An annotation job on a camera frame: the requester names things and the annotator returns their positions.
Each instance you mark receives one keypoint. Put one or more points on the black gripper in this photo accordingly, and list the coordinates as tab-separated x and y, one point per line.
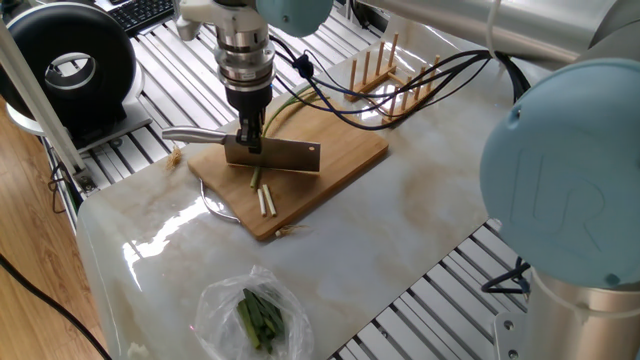
249	102

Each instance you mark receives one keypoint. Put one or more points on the steel cleaver knife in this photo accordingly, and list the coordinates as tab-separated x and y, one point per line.
290	155

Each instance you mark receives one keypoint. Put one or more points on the green garlic stalk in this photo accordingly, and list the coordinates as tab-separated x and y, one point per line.
255	180

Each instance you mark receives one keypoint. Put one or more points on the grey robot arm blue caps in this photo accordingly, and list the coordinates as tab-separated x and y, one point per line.
560	175

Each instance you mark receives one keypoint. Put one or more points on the cut garlic stem piece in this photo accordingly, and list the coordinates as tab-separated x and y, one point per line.
261	202
270	200

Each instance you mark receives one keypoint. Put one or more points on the cut garlic root end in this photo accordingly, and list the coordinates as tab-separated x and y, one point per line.
173	157
287	231

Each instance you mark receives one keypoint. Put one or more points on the chopped green garlic leaves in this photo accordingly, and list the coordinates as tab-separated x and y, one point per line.
255	315

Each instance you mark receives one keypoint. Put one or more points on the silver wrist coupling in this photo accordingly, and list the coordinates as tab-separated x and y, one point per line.
245	62

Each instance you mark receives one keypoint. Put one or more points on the wooden peg dish rack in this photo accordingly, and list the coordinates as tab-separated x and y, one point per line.
400	107

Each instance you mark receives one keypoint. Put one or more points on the black keyboard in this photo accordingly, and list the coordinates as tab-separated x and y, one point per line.
142	12

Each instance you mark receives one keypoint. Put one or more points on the clear plastic bag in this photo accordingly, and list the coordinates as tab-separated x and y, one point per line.
215	310

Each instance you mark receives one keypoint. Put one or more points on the aluminium frame post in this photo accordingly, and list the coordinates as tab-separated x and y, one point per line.
45	110

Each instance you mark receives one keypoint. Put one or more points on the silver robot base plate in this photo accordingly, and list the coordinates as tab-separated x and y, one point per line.
507	335

